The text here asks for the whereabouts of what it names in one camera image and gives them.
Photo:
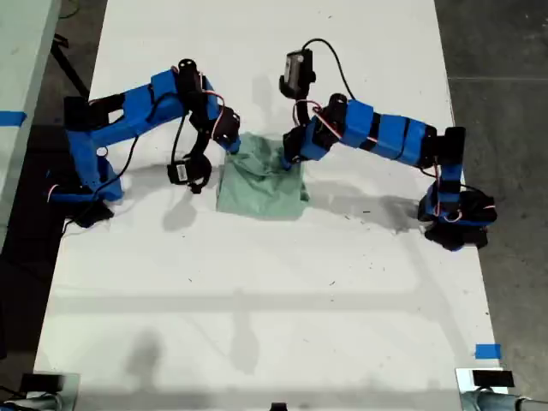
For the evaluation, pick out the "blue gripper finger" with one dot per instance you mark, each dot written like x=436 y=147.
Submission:
x=285 y=162
x=293 y=164
x=237 y=147
x=230 y=149

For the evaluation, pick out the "small black block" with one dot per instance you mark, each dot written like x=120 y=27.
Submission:
x=279 y=406

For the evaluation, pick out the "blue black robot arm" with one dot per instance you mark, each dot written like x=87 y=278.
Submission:
x=394 y=132
x=137 y=103

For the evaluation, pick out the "short blue tape strip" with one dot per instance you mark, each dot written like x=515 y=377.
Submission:
x=488 y=351

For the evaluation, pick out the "long blue tape strip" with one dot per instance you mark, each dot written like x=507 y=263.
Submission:
x=13 y=117

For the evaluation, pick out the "small black box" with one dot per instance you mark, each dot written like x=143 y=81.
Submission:
x=40 y=382
x=492 y=379

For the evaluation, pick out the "black camera stalk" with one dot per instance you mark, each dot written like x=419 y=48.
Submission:
x=303 y=111
x=199 y=143

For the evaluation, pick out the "pale green T-shirt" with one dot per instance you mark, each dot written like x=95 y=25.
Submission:
x=261 y=192

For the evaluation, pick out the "black camera box, grey face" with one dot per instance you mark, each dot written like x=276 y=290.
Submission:
x=297 y=70

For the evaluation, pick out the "grey blue object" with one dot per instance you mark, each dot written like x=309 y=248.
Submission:
x=492 y=402
x=38 y=404

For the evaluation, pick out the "pale side table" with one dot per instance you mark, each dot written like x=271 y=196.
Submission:
x=21 y=51

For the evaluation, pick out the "black stand leg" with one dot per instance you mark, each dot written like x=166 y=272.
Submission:
x=68 y=64

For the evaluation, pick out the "white plate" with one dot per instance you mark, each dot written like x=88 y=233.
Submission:
x=464 y=379

